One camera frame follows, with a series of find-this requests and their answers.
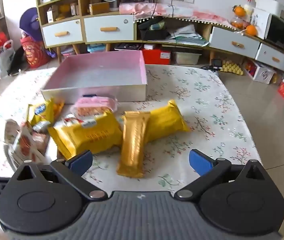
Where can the floral tablecloth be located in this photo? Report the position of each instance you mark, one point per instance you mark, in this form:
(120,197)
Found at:
(207,120)

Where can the black power adapter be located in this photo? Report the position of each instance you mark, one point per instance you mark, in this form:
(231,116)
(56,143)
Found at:
(215,63)

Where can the white drawer round lock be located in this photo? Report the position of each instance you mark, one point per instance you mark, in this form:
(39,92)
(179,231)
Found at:
(109,28)

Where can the small white cabinet drawer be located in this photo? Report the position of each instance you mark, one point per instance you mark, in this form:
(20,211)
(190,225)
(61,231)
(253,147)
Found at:
(273,57)

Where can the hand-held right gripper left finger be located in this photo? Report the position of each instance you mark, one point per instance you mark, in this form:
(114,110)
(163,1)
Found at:
(81,161)

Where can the clear storage bin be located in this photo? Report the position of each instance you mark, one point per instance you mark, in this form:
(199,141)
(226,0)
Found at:
(187,58)

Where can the plain yellow snack packet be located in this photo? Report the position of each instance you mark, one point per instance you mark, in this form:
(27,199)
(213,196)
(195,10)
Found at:
(167,122)

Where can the grey lidded storage bin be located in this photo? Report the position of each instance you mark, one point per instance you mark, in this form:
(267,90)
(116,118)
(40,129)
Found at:
(68,50)

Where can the yellow toy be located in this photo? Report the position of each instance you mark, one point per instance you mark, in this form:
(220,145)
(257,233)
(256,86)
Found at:
(63,11)

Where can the yellow packet blue label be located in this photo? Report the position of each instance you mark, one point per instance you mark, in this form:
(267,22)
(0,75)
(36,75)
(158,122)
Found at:
(41,111)

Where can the white red carton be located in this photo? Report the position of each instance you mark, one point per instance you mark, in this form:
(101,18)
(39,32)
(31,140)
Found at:
(260,72)

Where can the yellow packet white label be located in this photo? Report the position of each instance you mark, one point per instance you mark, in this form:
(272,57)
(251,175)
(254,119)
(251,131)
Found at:
(86,137)

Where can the white product box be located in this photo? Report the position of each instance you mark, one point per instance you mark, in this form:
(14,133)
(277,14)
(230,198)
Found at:
(51,15)

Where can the yellow pack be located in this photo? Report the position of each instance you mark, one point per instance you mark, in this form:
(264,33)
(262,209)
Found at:
(232,68)

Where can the black lidded storage bin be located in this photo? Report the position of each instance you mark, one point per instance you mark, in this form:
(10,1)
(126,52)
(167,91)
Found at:
(128,47)

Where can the pile of papers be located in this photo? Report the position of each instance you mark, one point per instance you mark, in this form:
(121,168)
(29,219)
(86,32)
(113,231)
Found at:
(187,35)

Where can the red white snack packet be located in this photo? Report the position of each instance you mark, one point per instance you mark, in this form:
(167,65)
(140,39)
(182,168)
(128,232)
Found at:
(70,120)

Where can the silver snack packet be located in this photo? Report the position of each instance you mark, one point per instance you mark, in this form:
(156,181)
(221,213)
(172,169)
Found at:
(41,127)

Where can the black flat board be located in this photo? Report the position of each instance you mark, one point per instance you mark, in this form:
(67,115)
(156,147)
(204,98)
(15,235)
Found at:
(16,62)

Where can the orange fruit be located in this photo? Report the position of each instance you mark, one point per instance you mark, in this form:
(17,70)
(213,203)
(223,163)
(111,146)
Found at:
(239,11)
(251,30)

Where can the red box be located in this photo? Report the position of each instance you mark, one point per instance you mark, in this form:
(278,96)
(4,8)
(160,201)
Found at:
(157,56)

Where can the pink cloth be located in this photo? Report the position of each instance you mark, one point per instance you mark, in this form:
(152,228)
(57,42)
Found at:
(182,11)

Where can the white printed box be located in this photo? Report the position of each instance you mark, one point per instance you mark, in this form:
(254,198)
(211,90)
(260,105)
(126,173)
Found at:
(260,22)

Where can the black microwave oven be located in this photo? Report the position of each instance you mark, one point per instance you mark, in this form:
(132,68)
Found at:
(280,35)

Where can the bag of oranges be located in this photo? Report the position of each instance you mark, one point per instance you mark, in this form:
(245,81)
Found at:
(238,23)

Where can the black bag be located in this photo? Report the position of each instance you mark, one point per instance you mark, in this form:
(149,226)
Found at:
(153,31)

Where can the white shopping bag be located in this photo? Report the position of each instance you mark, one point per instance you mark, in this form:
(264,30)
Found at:
(3,63)

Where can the tall wooden shelf cabinet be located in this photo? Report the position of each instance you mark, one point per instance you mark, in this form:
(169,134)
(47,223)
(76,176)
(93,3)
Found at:
(81,10)

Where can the red printed bag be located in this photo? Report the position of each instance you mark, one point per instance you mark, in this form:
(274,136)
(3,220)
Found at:
(34,53)

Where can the white grey snack packet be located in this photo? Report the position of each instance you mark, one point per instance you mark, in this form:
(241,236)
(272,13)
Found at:
(11,130)

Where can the gold long snack packet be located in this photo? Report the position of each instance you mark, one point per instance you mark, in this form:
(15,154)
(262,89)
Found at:
(133,142)

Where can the pink cardboard box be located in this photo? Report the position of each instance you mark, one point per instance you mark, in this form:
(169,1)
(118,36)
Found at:
(94,72)

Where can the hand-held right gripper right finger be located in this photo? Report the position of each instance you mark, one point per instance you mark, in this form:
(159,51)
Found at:
(200,161)

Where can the small brown box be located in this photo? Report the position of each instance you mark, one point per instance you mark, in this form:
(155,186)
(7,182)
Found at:
(74,9)

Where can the blue lidded storage bin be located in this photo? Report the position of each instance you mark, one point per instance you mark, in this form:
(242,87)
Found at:
(95,48)

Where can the low wooden cabinet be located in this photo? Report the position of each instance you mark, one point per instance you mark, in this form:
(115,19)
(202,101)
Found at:
(207,30)

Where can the pink biscuit packet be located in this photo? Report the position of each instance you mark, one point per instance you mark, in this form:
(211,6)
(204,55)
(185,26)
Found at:
(94,106)

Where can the wide white cabinet drawer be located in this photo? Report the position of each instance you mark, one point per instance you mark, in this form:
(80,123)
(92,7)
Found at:
(234,40)

